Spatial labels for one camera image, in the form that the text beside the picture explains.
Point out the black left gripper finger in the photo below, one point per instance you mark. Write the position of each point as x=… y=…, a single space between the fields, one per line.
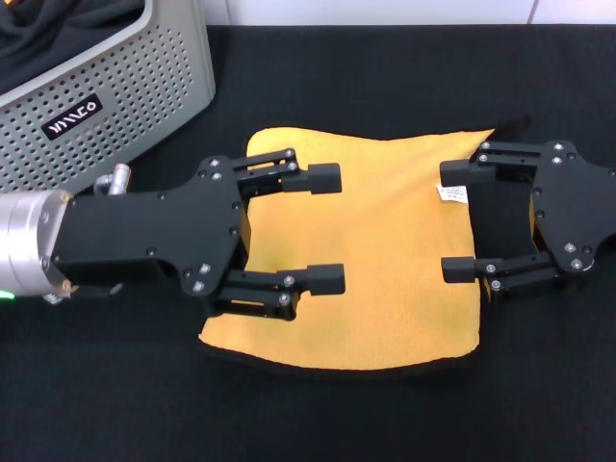
x=313 y=178
x=327 y=279

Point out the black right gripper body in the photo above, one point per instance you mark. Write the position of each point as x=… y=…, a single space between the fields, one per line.
x=572 y=207

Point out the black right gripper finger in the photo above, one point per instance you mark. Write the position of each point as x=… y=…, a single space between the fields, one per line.
x=467 y=173
x=520 y=272

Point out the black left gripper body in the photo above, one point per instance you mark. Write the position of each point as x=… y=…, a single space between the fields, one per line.
x=154 y=231

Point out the yellow towel with black edging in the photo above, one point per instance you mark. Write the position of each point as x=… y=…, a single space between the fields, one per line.
x=375 y=264

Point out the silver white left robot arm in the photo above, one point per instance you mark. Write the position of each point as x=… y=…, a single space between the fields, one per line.
x=24 y=245

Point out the grey perforated storage box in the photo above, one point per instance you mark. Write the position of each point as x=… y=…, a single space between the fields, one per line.
x=144 y=72

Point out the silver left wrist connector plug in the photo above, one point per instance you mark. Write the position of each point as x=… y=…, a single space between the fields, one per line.
x=115 y=180

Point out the dark grey crumpled cloth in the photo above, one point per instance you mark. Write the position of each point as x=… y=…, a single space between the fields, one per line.
x=58 y=43

